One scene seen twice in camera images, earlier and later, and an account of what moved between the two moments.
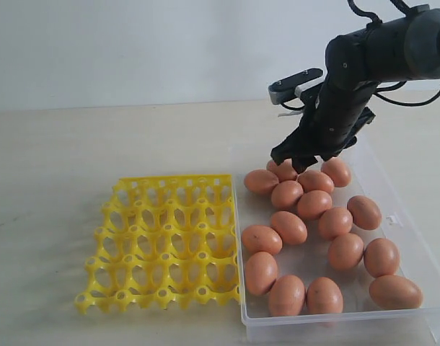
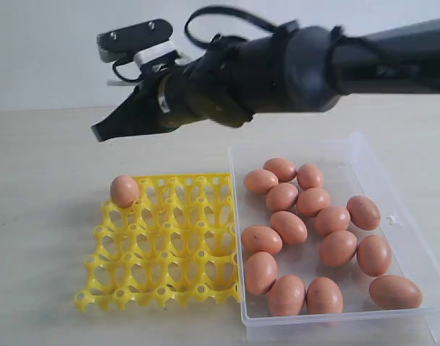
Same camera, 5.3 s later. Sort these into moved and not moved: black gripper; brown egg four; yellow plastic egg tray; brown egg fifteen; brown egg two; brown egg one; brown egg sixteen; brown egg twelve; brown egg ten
Moved: black gripper; brown egg one; brown egg two
Not moved: brown egg sixteen; brown egg twelve; brown egg four; yellow plastic egg tray; brown egg fifteen; brown egg ten
